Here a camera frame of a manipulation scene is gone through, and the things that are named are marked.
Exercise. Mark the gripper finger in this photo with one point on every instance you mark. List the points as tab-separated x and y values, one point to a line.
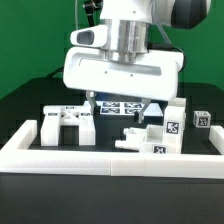
90	96
139	115

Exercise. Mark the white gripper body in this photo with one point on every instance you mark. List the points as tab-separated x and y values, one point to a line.
153	75

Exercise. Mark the white chair seat part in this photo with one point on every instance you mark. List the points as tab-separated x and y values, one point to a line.
153	142

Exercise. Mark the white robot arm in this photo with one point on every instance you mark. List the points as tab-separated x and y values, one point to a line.
115	57

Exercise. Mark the white chair back part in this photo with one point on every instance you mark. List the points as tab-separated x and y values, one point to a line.
56	116

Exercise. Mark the white sheet with tags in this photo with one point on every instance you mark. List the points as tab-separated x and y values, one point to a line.
128	108

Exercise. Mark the small tagged white cube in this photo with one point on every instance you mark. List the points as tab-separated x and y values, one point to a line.
202	119

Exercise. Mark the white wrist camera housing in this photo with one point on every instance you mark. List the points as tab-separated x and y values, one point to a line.
95	36

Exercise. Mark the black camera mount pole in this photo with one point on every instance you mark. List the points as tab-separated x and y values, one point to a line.
90	6

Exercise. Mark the white U-shaped border frame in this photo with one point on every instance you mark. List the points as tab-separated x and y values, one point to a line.
17	156

